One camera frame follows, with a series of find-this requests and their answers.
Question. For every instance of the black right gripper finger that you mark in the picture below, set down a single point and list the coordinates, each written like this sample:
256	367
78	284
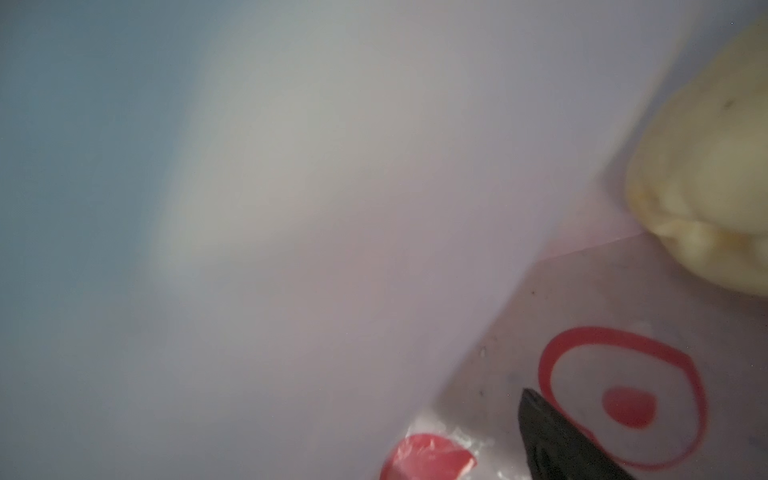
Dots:
556	449

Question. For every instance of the pink plastic bag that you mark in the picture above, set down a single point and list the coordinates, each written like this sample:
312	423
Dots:
338	239

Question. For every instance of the beige potato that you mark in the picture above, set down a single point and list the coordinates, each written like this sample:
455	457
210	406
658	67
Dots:
697	179

